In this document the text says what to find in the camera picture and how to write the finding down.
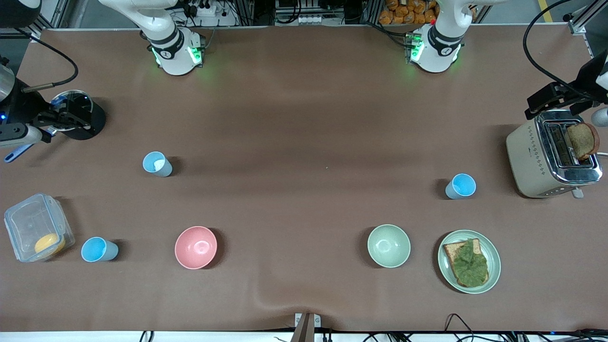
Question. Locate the pale green plate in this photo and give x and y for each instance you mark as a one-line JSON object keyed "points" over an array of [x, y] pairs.
{"points": [[494, 256]]}

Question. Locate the green lettuce leaf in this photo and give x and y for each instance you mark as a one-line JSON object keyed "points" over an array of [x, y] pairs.
{"points": [[470, 263]]}

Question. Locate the pale green bowl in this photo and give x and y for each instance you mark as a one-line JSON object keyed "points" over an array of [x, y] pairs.
{"points": [[388, 245]]}

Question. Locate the beige chrome toaster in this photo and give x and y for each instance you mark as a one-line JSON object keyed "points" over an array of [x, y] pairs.
{"points": [[527, 161]]}

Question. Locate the toast slice on plate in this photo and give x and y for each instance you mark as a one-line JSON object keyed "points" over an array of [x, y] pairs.
{"points": [[450, 251]]}

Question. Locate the pink bowl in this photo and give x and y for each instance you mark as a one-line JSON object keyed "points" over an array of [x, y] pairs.
{"points": [[195, 247]]}

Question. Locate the white wad inside cup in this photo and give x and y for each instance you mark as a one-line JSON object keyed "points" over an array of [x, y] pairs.
{"points": [[158, 165]]}

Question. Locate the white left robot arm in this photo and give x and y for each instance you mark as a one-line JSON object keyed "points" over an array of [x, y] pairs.
{"points": [[439, 47]]}

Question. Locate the plain blue cup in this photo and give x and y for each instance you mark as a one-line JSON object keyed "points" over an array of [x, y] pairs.
{"points": [[463, 186], [97, 250]]}

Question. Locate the aluminium frame post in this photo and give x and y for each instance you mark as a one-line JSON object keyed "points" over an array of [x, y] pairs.
{"points": [[52, 16], [582, 16]]}

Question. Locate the metal table clamp bracket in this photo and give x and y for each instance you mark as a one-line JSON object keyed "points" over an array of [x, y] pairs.
{"points": [[307, 325]]}

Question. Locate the bag of orange buns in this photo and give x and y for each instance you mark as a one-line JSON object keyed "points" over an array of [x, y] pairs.
{"points": [[403, 13]]}

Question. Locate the yellow orange round food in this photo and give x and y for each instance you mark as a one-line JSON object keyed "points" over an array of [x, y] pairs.
{"points": [[49, 243]]}

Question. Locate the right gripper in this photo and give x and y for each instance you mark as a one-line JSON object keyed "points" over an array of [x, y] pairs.
{"points": [[20, 106]]}

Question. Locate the dark brown bread slice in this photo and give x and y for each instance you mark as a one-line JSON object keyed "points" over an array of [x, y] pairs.
{"points": [[583, 140]]}

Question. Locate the blue cup with white content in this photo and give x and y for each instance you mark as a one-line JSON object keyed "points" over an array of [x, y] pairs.
{"points": [[164, 170]]}

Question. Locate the glass pot lid blue knob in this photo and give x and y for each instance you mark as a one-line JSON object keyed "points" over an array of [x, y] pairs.
{"points": [[78, 97]]}

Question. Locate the small white power strip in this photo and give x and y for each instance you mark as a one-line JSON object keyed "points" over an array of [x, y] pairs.
{"points": [[310, 19]]}

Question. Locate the clear plastic container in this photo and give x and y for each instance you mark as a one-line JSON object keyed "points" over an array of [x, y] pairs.
{"points": [[28, 223]]}

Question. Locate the white power strip with plugs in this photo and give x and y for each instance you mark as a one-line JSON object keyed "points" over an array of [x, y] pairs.
{"points": [[206, 9]]}

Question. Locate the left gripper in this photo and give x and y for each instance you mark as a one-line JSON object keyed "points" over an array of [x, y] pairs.
{"points": [[582, 81]]}

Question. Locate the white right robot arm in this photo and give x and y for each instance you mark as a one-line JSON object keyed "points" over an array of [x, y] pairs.
{"points": [[173, 52]]}

